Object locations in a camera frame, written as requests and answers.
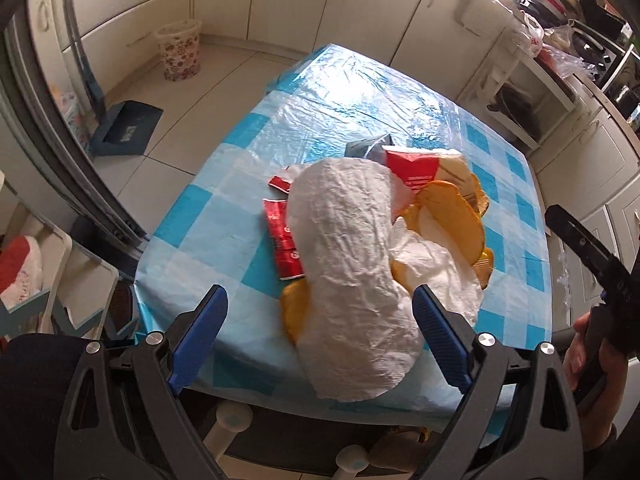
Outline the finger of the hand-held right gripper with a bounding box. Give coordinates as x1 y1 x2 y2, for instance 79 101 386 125
544 204 632 292

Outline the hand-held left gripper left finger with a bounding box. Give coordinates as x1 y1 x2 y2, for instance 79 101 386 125
52 284 231 480

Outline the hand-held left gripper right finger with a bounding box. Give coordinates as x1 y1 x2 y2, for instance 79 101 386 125
411 284 586 480

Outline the large white paper towel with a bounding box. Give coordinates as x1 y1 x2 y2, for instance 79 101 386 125
287 156 426 403

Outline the large orange peel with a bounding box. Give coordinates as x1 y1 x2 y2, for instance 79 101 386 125
402 179 487 273

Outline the person's right forearm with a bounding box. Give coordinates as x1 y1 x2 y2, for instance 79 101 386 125
580 355 640 456

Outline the person's right hand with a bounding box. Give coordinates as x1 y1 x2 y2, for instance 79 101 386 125
563 311 601 392

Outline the crumpled white tissue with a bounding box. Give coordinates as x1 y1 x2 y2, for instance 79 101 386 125
390 217 483 328

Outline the white table leg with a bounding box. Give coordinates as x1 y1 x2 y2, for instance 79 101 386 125
202 402 254 461
335 445 373 480

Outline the long red packet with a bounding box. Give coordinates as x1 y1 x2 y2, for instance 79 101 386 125
262 198 306 281

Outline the blue checked plastic tablecloth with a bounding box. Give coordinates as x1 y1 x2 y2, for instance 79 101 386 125
134 42 553 436

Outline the black frying pan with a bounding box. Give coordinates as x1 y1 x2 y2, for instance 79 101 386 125
490 82 542 147

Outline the white shelf rack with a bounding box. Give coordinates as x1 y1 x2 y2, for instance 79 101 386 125
470 30 581 155

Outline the red and white wrapper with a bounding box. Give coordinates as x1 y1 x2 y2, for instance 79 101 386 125
382 145 475 198

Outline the black gas stove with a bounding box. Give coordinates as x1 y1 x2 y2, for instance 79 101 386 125
570 20 632 92

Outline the clear plastic bag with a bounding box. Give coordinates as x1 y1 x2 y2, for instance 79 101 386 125
537 25 587 80

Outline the refrigerator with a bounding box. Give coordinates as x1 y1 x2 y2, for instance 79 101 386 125
0 0 151 261

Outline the white plastic bag red print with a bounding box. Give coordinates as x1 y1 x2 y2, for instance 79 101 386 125
520 10 546 58

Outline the blue dustpan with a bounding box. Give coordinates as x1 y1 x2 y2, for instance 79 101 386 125
82 60 164 157

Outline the black kitchen appliance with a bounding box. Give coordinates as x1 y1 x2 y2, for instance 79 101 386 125
582 0 632 37

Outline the white hanging door bin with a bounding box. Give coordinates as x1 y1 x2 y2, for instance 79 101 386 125
459 0 496 31

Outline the floral wastebasket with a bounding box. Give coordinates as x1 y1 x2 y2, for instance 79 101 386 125
154 19 202 81

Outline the cream drawer cabinet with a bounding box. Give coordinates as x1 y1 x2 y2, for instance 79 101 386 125
27 0 201 98

